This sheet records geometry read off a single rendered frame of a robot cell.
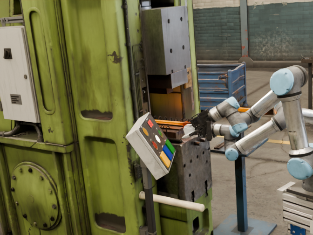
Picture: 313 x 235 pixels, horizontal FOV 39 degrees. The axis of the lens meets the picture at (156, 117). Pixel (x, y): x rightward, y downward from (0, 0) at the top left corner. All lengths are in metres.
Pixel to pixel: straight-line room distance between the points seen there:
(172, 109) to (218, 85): 3.48
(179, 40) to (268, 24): 7.88
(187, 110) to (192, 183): 0.56
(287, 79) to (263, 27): 8.60
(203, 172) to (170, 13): 1.12
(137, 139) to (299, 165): 0.80
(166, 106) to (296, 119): 1.34
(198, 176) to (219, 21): 8.31
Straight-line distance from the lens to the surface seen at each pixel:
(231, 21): 11.01
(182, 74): 2.92
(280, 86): 2.17
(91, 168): 3.06
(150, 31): 2.78
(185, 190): 2.97
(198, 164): 3.08
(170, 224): 3.17
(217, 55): 11.28
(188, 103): 3.29
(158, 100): 3.34
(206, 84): 6.79
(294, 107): 2.20
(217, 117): 2.44
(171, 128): 2.95
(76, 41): 2.89
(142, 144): 2.28
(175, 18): 2.85
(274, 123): 2.68
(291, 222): 2.57
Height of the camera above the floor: 1.83
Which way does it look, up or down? 15 degrees down
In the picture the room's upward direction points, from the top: 5 degrees counter-clockwise
